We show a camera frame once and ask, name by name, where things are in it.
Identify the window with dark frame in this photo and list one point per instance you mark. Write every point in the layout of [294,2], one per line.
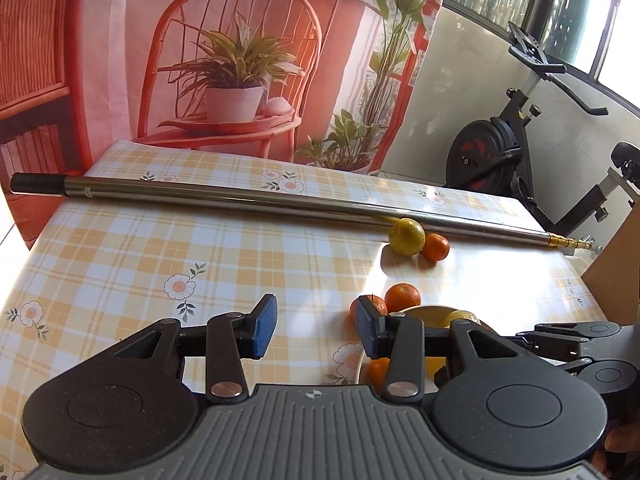
[530,0]

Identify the large yellow lemon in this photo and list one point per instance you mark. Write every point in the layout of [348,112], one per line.
[426,317]

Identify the small yellow-green lemon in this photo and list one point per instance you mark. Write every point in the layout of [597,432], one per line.
[406,236]

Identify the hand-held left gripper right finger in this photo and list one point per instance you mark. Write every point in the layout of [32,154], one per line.
[366,327]

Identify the person's right hand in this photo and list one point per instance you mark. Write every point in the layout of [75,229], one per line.
[622,442]

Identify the printed chair and plants backdrop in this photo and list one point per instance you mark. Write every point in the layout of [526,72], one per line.
[225,60]

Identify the small orange mandarin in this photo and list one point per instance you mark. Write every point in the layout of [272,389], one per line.
[403,297]
[375,305]
[378,371]
[436,248]

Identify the telescopic metal pole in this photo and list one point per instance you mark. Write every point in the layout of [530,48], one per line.
[225,195]

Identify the large yellow-orange orange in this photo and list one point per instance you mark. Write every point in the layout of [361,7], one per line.
[462,317]

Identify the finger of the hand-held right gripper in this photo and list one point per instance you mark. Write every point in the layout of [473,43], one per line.
[570,332]
[565,357]

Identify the white plate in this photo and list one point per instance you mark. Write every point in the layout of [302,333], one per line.
[361,367]

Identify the black exercise bike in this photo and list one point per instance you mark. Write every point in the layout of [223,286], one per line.
[475,155]

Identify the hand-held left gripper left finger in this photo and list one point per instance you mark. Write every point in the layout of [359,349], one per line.
[264,325]

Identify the yellow checked floral tablecloth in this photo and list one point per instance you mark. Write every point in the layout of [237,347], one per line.
[125,260]

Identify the brown cardboard box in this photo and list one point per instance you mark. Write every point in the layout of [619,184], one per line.
[615,280]

